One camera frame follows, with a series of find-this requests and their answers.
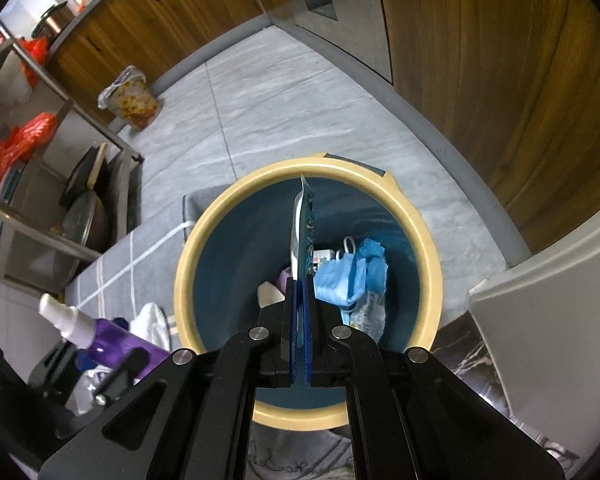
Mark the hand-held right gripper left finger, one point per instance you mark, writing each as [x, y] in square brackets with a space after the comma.
[294, 320]

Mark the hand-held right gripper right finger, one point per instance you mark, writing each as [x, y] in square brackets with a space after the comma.
[307, 320]

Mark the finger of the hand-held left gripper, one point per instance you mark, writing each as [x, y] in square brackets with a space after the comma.
[122, 375]
[50, 365]

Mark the purple spray bottle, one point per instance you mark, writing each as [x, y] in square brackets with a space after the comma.
[115, 335]

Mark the blue bin with yellow rim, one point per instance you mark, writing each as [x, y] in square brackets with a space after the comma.
[230, 270]

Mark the blue patterned packet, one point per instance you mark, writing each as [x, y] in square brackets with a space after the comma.
[305, 230]

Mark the clear plastic bottle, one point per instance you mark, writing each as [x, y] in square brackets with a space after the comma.
[91, 390]

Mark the light blue face mask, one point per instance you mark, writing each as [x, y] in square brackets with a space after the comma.
[337, 280]

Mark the white towel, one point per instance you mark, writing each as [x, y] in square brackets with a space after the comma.
[152, 322]

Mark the round dark pan lid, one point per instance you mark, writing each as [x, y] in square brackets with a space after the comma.
[87, 225]

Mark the metal shelf rack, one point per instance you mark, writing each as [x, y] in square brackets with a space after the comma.
[40, 170]

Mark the large orange plastic bag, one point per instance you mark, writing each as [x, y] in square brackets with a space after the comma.
[22, 142]

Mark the white appliance panel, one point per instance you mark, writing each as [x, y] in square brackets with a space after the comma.
[555, 320]

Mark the floral bag with plastic liner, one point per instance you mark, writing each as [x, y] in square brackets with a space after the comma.
[132, 102]

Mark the stainless steel oven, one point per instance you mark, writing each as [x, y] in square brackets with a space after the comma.
[340, 20]

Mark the tall wooden cabinet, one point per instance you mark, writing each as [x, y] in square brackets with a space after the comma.
[505, 85]

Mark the small orange plastic bag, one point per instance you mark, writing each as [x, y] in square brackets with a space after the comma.
[34, 57]

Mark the wooden base cabinets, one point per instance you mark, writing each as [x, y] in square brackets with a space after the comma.
[180, 15]

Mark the copper pot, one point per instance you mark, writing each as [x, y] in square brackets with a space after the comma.
[55, 22]

